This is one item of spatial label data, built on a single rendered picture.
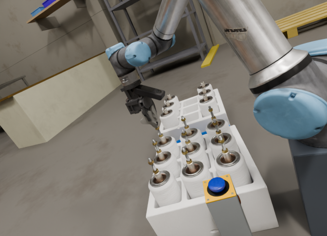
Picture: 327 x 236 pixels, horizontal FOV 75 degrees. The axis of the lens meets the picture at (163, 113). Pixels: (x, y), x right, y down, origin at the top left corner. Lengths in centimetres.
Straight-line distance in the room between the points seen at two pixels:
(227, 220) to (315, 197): 25
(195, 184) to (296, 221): 34
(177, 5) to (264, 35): 34
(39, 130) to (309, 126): 296
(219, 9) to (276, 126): 24
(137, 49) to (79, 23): 438
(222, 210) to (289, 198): 41
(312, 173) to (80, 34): 487
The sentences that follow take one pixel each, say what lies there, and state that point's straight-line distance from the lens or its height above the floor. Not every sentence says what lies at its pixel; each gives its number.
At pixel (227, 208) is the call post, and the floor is 28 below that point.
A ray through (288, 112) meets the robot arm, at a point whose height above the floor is 48.
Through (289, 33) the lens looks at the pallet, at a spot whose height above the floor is 5.
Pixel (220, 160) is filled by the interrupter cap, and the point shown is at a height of 25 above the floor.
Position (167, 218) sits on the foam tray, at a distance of 77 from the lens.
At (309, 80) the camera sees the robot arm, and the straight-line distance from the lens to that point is 43.
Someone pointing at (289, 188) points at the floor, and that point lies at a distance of 95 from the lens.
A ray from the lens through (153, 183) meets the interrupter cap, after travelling 75.
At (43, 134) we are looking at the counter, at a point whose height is 11.
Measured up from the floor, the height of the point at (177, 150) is 20.
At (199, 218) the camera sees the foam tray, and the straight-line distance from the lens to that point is 77.
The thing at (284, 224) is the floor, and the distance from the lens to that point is 86.
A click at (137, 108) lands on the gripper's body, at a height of 45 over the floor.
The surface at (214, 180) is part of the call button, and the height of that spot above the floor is 33.
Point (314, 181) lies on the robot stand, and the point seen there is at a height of 21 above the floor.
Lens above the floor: 69
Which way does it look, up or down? 21 degrees down
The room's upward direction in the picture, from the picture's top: 25 degrees counter-clockwise
